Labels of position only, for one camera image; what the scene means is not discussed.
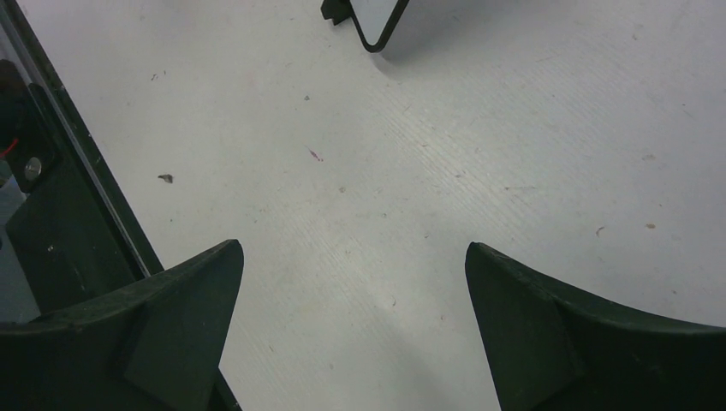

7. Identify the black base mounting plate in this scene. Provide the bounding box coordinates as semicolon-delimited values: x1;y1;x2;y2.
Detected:
0;0;242;411

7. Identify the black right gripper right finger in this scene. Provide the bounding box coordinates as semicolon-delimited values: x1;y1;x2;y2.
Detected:
465;242;725;410

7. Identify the black framed whiteboard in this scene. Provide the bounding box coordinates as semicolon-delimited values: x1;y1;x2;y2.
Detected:
320;0;409;53

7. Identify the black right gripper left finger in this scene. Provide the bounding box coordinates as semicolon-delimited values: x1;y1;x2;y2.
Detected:
1;240;244;410

